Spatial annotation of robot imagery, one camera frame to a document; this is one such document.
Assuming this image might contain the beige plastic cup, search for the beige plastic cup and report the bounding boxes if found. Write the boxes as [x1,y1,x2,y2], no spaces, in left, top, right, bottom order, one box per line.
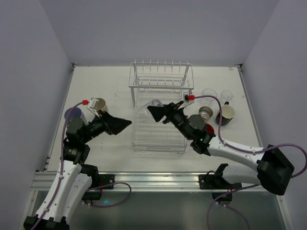
[96,98,108,112]

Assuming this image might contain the clear faceted glass cup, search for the clear faceted glass cup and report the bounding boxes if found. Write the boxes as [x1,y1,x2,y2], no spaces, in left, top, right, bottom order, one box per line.
[136,98,164,122]

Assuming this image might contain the lavender plastic cup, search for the lavender plastic cup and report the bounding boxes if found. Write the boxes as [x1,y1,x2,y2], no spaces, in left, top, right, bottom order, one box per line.
[64,107,88,124]

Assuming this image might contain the cream and brown cup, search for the cream and brown cup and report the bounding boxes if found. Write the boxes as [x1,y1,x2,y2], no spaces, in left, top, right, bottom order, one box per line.
[199,106,213,121]

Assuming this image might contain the red ceramic mug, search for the red ceramic mug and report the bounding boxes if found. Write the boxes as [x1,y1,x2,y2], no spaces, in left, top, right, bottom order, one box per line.
[206,124,215,134]

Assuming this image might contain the clear ribbed glass cup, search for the clear ribbed glass cup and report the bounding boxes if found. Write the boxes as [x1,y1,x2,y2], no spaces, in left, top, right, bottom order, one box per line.
[201,88,217,107]

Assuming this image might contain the black ceramic mug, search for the black ceramic mug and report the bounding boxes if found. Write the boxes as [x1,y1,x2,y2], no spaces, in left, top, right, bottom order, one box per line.
[215,102,236,126]

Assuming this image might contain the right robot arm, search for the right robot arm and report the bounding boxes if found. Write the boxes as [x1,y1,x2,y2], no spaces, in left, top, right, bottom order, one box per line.
[147,102,295,196]

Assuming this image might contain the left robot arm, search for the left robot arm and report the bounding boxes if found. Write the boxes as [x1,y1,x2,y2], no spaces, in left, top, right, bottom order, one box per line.
[24,111,132,230]

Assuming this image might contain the clear small glass cup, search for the clear small glass cup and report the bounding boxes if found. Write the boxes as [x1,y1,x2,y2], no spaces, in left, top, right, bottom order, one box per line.
[221,90,233,102]

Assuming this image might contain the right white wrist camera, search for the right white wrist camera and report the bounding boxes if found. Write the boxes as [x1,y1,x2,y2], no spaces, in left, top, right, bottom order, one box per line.
[179,94,195,109]

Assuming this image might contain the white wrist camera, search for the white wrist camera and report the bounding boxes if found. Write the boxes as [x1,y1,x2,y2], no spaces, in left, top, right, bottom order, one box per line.
[179,94,195,109]
[87,98,99,116]

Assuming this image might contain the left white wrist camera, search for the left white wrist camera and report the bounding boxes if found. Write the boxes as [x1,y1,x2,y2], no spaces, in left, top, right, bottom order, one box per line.
[87,98,99,116]

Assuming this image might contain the white wire dish rack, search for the white wire dish rack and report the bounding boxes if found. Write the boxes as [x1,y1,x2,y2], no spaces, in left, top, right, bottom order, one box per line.
[129,61,194,154]

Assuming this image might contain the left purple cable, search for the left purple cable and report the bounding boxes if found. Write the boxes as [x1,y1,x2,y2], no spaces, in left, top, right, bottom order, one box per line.
[31,99,132,230]

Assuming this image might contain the left black base bracket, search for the left black base bracket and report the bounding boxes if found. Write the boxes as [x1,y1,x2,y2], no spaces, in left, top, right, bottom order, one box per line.
[82,174,115,204]

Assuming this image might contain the black base bracket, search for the black base bracket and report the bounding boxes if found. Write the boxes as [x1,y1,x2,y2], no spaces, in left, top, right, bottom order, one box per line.
[198,170,242,199]
[82,174,115,204]

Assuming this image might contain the right black base bracket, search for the right black base bracket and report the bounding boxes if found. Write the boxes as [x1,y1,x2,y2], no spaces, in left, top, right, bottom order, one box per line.
[198,170,242,199]

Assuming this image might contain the aluminium mounting rail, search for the aluminium mounting rail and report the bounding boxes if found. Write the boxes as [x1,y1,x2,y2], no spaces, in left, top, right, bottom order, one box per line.
[31,171,283,192]

